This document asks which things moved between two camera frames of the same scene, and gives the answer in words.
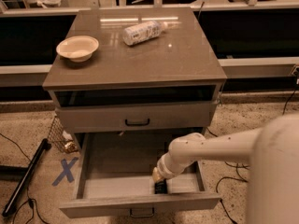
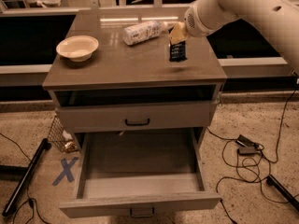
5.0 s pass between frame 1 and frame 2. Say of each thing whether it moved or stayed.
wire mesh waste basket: stayed
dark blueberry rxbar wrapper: moved
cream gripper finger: moved
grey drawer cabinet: stayed
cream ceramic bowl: stayed
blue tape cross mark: stayed
